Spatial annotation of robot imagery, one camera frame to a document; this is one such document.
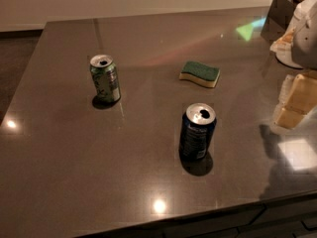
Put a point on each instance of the dark box in corner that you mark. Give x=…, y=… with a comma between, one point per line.
x=277, y=19

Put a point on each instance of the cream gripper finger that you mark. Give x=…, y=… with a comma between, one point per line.
x=297, y=97

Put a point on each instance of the dark blue soda can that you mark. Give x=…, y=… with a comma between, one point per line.
x=197, y=129

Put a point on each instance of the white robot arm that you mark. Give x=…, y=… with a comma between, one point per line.
x=298, y=48

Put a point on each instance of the green and yellow sponge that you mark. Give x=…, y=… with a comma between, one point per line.
x=201, y=74

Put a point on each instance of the green soda can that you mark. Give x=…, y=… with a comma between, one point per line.
x=105, y=77

